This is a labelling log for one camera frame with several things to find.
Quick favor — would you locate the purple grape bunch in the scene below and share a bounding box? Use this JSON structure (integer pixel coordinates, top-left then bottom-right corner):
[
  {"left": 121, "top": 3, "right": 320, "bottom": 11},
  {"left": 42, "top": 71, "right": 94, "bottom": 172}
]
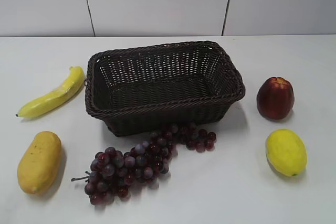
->
[{"left": 71, "top": 123, "right": 217, "bottom": 206}]

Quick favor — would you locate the yellow lemon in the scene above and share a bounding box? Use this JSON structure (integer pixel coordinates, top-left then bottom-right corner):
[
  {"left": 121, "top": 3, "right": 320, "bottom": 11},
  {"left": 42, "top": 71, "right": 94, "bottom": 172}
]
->
[{"left": 265, "top": 129, "right": 308, "bottom": 177}]

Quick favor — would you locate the dark brown woven basket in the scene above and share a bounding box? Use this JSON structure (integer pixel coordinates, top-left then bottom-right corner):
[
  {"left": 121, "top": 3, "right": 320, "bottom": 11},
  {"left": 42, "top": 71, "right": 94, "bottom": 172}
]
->
[{"left": 85, "top": 41, "right": 246, "bottom": 137}]

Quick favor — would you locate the yellow banana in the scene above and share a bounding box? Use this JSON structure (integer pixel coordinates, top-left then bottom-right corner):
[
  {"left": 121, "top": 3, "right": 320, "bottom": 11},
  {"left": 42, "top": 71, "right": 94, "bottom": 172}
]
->
[{"left": 15, "top": 66, "right": 86, "bottom": 119}]

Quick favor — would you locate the orange yellow mango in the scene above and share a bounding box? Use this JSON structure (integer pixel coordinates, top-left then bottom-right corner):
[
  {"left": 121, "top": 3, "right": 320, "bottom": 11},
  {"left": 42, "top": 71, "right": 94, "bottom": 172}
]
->
[{"left": 17, "top": 131, "right": 62, "bottom": 195}]

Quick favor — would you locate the red apple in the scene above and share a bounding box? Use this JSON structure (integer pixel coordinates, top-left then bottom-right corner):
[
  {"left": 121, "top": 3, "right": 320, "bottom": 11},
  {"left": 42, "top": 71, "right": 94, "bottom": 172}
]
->
[{"left": 256, "top": 77, "right": 295, "bottom": 120}]

